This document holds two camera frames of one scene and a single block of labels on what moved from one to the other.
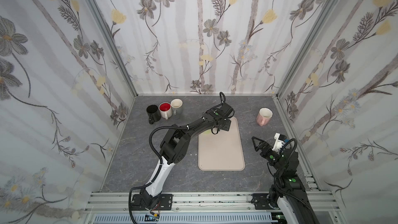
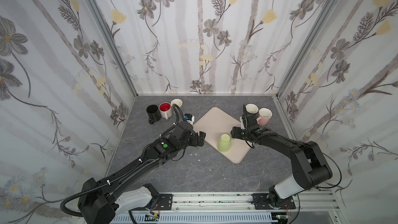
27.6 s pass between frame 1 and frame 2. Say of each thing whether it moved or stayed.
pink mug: stayed
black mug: stayed
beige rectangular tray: moved
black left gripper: moved
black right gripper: moved
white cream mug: stayed
